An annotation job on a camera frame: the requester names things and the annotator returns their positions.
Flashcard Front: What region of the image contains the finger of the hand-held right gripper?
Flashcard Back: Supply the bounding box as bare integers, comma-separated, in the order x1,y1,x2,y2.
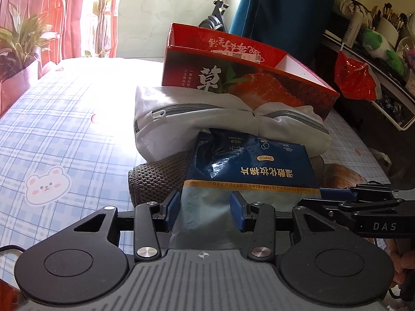
319,184,394,202
298,197,357,222

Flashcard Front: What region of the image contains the green and white plush toy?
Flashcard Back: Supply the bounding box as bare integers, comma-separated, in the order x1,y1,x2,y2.
361,29,406,75

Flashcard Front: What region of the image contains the person's right hand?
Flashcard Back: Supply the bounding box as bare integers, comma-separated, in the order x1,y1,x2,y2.
387,240,415,299

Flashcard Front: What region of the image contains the white spray bottle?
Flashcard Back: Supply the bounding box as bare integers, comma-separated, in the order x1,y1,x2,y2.
342,12,362,49

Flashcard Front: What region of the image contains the blue cotton pad packet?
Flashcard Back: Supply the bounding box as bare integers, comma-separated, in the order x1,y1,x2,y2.
169,129,323,250

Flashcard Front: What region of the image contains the grey knitted cloth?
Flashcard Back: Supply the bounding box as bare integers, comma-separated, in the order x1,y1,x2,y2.
127,154,328,206

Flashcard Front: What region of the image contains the white wire rack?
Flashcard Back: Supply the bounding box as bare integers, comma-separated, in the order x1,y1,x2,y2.
339,42,415,132

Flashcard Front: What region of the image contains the red plastic bag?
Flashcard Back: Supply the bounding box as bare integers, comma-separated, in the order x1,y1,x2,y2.
334,51,378,101

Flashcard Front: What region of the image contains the bunch of makeup brushes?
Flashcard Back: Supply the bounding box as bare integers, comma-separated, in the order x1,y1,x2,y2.
370,3,409,31

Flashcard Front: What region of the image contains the pink packet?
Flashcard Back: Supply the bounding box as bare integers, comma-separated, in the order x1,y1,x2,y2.
402,47,415,81

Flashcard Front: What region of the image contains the red strawberry print box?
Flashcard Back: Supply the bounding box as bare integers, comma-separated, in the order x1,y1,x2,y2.
161,23,340,127

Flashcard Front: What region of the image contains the blue curtain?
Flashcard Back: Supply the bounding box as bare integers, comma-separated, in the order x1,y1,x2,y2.
229,0,341,75

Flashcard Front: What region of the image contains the white brush holder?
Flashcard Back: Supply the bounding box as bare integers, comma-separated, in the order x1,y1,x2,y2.
378,16,399,43

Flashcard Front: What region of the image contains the black exercise bike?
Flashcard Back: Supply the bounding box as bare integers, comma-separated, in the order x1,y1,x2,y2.
198,0,240,33

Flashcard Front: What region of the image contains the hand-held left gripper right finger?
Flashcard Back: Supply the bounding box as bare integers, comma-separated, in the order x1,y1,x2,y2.
230,190,328,262

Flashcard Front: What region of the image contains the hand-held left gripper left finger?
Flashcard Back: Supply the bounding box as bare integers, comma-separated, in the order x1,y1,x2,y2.
73,190,181,262

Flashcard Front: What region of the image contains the beige cloth bundle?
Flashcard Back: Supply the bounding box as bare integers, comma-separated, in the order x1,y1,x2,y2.
332,0,373,28

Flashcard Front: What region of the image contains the white mesh zip bag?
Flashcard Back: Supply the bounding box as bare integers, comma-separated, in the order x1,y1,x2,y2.
253,108,332,158
134,85,257,163

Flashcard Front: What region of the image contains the brown striped pouch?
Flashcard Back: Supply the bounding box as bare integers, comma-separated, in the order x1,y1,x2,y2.
319,162,368,190

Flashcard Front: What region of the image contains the dark blue foil packet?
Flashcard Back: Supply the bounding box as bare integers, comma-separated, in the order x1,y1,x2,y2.
379,95,407,120

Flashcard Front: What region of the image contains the checked bed sheet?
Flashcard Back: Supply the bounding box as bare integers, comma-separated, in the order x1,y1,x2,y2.
0,56,390,282

